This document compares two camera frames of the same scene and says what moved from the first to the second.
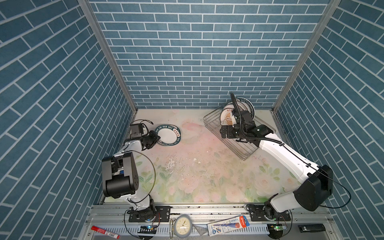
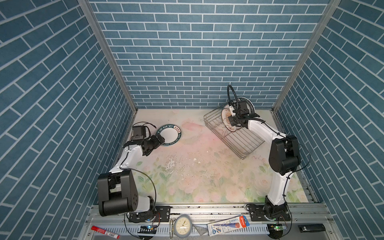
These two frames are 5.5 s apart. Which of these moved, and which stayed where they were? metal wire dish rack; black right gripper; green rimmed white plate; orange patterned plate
Moved: black right gripper
Stayed: orange patterned plate; metal wire dish rack; green rimmed white plate
